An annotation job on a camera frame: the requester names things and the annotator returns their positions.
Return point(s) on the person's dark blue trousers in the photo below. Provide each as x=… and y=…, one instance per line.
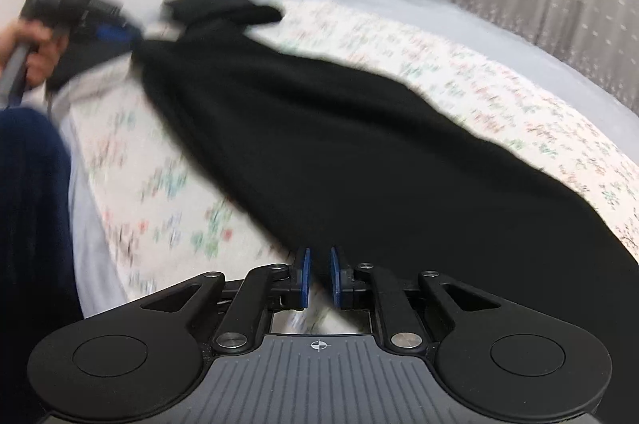
x=38, y=285

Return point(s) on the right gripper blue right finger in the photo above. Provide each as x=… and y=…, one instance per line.
x=374, y=289

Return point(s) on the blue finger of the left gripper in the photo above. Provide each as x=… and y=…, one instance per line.
x=125, y=35

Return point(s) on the light blue bed cover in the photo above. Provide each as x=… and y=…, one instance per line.
x=499, y=24

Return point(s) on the person's left hand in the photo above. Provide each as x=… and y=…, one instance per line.
x=47, y=46

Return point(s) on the black pants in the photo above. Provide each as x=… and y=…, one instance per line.
x=322, y=155

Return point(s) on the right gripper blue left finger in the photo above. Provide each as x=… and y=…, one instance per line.
x=264, y=292

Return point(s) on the floral bed sheet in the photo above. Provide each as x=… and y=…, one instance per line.
x=499, y=104

